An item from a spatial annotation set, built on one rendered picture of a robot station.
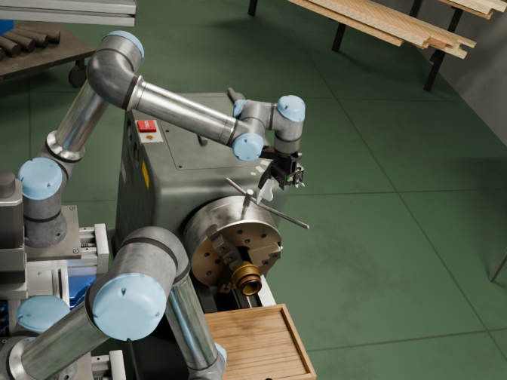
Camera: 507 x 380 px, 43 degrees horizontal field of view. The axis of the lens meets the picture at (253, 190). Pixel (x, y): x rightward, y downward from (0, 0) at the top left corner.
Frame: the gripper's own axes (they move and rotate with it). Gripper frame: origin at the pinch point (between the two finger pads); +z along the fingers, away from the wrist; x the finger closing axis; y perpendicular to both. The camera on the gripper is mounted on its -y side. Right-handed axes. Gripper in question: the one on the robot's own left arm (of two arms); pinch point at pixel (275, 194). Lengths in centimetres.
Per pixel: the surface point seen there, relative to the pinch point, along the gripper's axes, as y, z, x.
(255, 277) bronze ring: 9.1, 22.6, -12.1
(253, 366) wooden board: 24, 45, -21
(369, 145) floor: -145, 159, 211
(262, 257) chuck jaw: 2.5, 23.5, -4.7
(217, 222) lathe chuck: -8.9, 11.8, -15.0
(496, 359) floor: 35, 155, 138
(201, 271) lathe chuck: -7.6, 30.3, -21.7
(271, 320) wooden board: 11.5, 46.9, -4.8
